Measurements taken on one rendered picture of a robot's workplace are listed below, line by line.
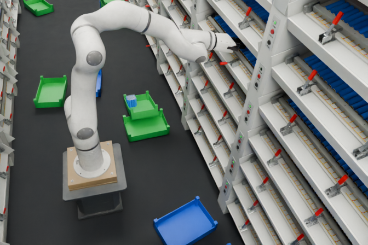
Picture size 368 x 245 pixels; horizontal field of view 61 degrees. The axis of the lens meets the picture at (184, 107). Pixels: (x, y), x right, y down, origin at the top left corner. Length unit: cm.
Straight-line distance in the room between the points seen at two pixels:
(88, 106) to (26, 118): 127
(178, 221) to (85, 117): 89
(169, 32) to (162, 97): 139
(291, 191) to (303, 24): 63
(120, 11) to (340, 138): 82
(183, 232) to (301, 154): 96
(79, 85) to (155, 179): 99
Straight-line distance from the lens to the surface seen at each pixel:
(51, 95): 273
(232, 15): 147
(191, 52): 129
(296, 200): 130
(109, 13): 117
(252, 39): 132
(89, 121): 139
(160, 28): 125
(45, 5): 410
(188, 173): 212
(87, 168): 170
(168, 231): 191
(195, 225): 194
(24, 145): 241
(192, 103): 212
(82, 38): 119
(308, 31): 104
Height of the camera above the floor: 173
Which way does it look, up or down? 43 degrees down
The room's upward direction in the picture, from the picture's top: 6 degrees clockwise
